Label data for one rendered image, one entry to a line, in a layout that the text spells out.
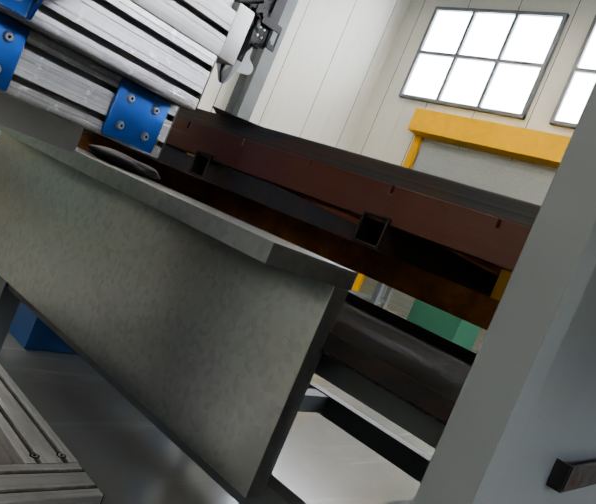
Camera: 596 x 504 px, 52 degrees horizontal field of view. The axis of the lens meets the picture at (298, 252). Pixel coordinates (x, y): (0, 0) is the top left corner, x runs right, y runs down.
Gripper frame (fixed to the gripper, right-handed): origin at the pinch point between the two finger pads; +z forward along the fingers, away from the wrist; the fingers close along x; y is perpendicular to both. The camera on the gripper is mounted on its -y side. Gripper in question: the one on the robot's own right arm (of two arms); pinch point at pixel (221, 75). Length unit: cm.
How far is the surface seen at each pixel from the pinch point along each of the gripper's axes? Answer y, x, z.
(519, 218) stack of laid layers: 5, -64, 8
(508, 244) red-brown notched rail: 0, -66, 12
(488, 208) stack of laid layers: 5, -59, 8
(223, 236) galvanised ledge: -18.7, -35.5, 25.8
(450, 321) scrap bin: 384, 93, 54
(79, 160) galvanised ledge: -16.3, 8.6, 25.7
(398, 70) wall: 906, 603, -301
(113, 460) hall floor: 24, 12, 93
